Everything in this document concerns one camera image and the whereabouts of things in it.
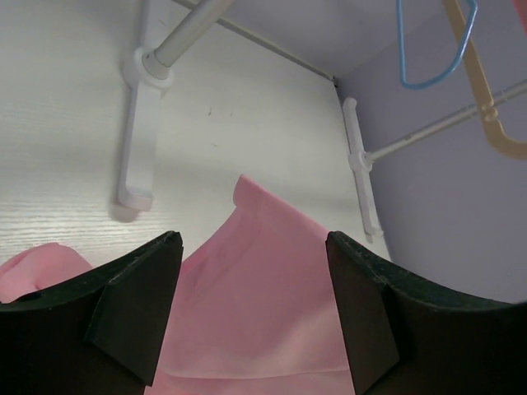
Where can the white clothes rack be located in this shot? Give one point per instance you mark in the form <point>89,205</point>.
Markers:
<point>149,76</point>

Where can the beige wooden hanger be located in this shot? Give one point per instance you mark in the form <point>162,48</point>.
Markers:
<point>483,99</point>

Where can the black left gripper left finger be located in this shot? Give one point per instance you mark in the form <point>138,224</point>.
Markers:
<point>97,333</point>

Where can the pink t shirt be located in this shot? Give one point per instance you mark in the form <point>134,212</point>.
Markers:
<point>253,310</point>

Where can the blue hanger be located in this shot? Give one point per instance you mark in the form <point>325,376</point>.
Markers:
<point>463,42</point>

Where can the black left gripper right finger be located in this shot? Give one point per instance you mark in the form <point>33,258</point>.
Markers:
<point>404,334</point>

